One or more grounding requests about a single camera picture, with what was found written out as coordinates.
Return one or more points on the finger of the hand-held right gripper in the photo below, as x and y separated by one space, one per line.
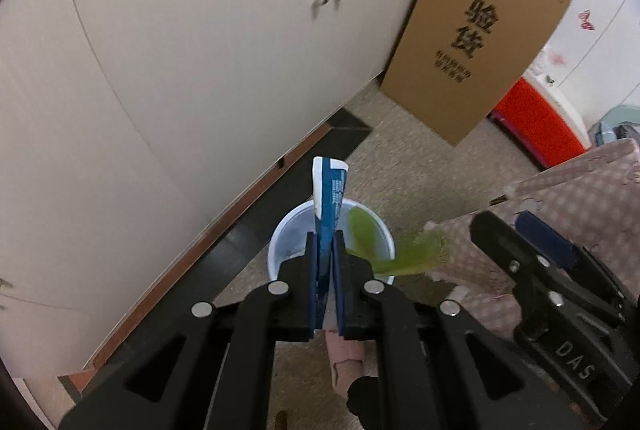
500 245
545 237

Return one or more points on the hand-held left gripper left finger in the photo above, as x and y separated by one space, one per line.
312 282

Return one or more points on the light green bed headboard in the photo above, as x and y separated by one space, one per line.
620 115

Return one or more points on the pink slipper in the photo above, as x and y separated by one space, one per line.
345 360

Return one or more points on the green wrapper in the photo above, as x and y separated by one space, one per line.
367 237

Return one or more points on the pale blue plastic bin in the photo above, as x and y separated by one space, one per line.
290 240

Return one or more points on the pink checked tablecloth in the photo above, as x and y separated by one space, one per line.
575 190

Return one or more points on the pink flower wall sticker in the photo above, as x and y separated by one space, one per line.
553 58

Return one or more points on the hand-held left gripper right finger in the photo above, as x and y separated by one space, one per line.
340 282

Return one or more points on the cream floor cabinet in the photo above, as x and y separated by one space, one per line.
175 85

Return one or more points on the blue and white packet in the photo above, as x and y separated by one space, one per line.
330 195

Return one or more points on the tall cardboard box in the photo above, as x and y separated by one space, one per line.
500 75

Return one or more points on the pink butterfly wall sticker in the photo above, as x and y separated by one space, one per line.
587 21

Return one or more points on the person's black trouser leg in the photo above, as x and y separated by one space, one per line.
365 402

